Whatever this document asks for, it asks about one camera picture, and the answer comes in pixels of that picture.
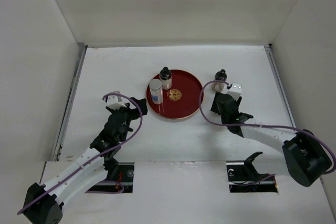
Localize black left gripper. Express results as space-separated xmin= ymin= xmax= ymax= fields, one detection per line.
xmin=109 ymin=98 xmax=146 ymax=142

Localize tan powder bottle black cap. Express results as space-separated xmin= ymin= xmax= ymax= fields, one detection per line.
xmin=212 ymin=69 xmax=227 ymax=92

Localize blue-label jar silver lid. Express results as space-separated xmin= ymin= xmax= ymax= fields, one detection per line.
xmin=149 ymin=79 xmax=163 ymax=104

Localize white-filled bottle black cap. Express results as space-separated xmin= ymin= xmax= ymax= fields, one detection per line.
xmin=159 ymin=67 xmax=172 ymax=90

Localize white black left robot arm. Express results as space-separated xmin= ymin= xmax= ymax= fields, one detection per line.
xmin=18 ymin=92 xmax=148 ymax=223

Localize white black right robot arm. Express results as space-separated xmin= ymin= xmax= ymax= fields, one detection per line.
xmin=211 ymin=92 xmax=332 ymax=187

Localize red round lacquer tray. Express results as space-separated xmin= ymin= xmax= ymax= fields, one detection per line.
xmin=146 ymin=69 xmax=203 ymax=120

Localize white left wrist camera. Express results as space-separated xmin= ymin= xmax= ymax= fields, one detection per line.
xmin=102 ymin=91 xmax=126 ymax=110

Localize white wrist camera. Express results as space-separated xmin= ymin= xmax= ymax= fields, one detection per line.
xmin=226 ymin=83 xmax=242 ymax=101
xmin=102 ymin=91 xmax=126 ymax=110

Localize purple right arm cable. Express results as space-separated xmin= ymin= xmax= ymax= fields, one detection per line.
xmin=198 ymin=80 xmax=336 ymax=175

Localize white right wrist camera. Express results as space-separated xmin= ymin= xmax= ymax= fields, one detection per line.
xmin=226 ymin=83 xmax=242 ymax=101

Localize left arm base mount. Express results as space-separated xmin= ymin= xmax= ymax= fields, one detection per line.
xmin=87 ymin=160 xmax=135 ymax=194

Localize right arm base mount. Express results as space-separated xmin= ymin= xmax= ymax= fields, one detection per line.
xmin=226 ymin=152 xmax=278 ymax=193

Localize right aluminium frame rail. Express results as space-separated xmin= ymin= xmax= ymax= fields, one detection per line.
xmin=264 ymin=43 xmax=307 ymax=155

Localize aluminium frame rail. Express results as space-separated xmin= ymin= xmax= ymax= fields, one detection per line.
xmin=264 ymin=43 xmax=307 ymax=155
xmin=50 ymin=42 xmax=88 ymax=161

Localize left aluminium frame rail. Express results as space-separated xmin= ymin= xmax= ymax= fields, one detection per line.
xmin=50 ymin=42 xmax=88 ymax=161

